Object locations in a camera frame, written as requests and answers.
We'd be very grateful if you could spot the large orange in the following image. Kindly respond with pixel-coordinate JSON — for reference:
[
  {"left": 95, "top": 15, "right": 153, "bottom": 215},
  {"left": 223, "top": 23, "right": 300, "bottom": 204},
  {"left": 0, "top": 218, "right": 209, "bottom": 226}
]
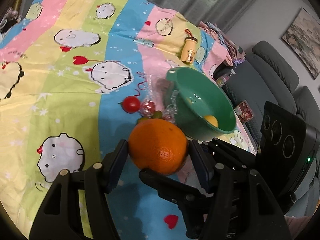
[{"left": 128, "top": 119, "right": 188, "bottom": 176}]

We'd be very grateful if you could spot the small green fruit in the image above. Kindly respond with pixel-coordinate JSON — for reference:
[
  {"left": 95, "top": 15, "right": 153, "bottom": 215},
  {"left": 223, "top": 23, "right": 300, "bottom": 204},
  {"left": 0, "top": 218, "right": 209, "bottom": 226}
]
[{"left": 152, "top": 111, "right": 163, "bottom": 119}]

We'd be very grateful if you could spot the plastic red fruit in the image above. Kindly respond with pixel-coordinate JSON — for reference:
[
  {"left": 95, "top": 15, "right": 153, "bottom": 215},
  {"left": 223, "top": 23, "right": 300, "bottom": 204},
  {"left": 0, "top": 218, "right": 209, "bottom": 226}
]
[{"left": 139, "top": 99, "right": 156, "bottom": 116}]

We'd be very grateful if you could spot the red tomato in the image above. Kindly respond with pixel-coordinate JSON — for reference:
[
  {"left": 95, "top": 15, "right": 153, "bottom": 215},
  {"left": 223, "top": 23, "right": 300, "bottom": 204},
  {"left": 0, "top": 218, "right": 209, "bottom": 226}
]
[{"left": 121, "top": 96, "right": 141, "bottom": 114}]

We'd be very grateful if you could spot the red patterned packet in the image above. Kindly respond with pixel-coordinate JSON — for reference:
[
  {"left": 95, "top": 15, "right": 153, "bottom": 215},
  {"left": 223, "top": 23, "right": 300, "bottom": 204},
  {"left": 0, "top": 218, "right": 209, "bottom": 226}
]
[{"left": 234, "top": 100, "right": 254, "bottom": 124}]

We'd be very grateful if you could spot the grey sofa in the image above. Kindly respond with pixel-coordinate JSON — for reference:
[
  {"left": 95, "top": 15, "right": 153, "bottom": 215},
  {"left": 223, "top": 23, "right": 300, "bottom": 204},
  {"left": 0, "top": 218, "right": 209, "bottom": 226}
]
[{"left": 210, "top": 41, "right": 319, "bottom": 149}]

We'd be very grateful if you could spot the yellow lemon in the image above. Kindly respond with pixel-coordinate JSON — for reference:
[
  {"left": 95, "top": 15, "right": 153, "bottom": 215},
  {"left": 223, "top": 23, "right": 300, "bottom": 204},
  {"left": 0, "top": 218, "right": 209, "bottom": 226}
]
[{"left": 204, "top": 115, "right": 219, "bottom": 127}]

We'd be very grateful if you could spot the green plastic bowl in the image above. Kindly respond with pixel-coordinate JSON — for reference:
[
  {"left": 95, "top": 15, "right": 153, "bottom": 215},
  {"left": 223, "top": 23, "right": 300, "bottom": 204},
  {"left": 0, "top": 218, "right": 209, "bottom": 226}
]
[{"left": 163, "top": 67, "right": 236, "bottom": 141}]

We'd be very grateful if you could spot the clear drink bottle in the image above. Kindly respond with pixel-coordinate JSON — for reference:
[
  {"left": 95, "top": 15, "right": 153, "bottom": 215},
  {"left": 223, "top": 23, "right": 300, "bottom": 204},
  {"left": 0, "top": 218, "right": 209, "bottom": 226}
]
[{"left": 216, "top": 69, "right": 235, "bottom": 88}]

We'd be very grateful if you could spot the pile of folded clothes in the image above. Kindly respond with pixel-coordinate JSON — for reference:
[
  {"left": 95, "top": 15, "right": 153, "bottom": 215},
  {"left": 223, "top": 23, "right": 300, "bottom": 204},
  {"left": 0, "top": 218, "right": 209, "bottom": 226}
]
[{"left": 199, "top": 21, "right": 246, "bottom": 67}]

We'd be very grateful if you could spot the framed landscape picture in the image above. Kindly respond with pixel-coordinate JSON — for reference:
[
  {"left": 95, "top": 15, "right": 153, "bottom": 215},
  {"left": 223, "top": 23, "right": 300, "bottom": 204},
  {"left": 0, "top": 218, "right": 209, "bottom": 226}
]
[{"left": 281, "top": 8, "right": 319, "bottom": 80}]

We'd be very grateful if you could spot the yellow cartoon bottle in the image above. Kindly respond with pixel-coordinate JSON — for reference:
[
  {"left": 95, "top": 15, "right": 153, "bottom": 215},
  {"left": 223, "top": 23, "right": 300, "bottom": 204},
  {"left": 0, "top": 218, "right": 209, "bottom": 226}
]
[{"left": 180, "top": 28, "right": 198, "bottom": 64}]

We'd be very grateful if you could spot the colourful striped cartoon cloth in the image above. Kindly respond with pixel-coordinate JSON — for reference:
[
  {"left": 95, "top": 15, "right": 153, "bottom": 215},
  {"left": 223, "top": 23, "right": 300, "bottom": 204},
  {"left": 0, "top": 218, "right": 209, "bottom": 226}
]
[{"left": 0, "top": 0, "right": 258, "bottom": 240}]

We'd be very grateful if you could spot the cluttered side shelf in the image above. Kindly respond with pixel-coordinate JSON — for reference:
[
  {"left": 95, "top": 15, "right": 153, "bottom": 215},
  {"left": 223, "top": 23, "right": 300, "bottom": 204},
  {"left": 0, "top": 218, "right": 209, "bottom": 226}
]
[{"left": 0, "top": 7, "right": 21, "bottom": 41}]

